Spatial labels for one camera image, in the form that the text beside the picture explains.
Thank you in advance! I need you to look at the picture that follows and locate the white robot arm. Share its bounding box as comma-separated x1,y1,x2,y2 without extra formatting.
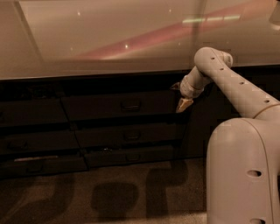
174,47,280,224

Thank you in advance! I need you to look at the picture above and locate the dark cabinet door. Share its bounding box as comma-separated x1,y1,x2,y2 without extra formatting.
178,82,239,158

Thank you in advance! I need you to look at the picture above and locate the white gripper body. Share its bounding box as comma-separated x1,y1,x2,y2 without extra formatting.
179,75,204,100

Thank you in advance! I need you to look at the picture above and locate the dark drawer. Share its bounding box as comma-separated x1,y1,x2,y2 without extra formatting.
0,131,79,155
0,155,88,179
61,90,178,121
85,144,176,167
75,123,185,148
0,99,67,127

